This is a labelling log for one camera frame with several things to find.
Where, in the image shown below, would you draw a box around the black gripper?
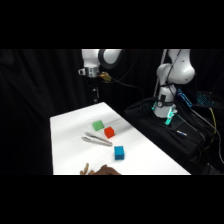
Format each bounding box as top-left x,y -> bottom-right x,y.
87,75 -> 101,105

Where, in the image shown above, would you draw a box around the green cube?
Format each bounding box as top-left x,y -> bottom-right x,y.
92,120 -> 105,131

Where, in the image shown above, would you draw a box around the red cube block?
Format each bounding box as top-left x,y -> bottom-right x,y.
103,126 -> 116,139

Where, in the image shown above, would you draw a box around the metal tongs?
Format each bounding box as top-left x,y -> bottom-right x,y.
81,131 -> 114,147

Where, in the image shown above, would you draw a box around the black curtain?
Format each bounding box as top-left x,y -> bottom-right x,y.
0,49 -> 224,176

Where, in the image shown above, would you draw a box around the blue cube block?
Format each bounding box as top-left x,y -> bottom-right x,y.
113,145 -> 126,161

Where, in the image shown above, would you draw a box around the grey vertical pole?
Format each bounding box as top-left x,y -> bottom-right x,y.
153,49 -> 168,100

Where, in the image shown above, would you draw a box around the brown toy object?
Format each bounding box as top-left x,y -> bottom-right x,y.
79,162 -> 122,176

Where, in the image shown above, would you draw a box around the black robot stand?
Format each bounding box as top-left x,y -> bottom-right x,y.
123,97 -> 224,176

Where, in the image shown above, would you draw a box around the tan wrist cable connector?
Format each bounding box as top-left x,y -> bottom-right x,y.
99,71 -> 113,83

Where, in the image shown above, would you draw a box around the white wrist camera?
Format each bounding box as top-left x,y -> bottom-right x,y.
77,67 -> 89,76

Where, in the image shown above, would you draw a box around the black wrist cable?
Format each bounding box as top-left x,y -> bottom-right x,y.
110,78 -> 157,101

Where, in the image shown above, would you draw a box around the blue cable bundle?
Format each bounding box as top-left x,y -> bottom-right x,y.
177,88 -> 194,108

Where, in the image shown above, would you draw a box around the yellow cable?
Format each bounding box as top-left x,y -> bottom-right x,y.
199,107 -> 218,154

